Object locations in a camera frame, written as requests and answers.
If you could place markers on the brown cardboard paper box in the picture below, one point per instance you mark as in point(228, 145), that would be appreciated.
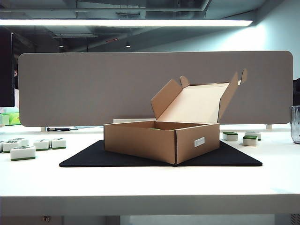
point(140, 140)

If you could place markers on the grey felt desk divider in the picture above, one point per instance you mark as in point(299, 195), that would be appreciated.
point(93, 89)

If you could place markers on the light blue flat sheet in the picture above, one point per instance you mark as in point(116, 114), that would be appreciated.
point(86, 127)

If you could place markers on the black rectangular mat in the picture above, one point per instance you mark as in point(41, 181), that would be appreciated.
point(89, 157)

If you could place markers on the black screwdriver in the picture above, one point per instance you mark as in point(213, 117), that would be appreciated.
point(58, 129)

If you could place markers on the bright green packet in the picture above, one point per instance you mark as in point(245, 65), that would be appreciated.
point(14, 119)

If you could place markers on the green white carton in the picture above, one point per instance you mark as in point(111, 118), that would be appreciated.
point(4, 119)

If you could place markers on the clear drinking glass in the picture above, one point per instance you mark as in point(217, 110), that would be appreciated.
point(295, 126)

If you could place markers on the round metal table lock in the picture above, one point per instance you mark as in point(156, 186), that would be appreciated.
point(46, 218)

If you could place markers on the black background object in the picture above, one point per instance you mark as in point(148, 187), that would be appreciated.
point(297, 91)

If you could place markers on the dark computer monitor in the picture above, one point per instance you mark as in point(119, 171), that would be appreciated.
point(6, 70)

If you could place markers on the grey vent grille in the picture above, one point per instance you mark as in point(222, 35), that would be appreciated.
point(295, 219)

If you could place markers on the white divider foot bracket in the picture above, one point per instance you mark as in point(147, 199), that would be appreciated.
point(268, 127)
point(42, 129)

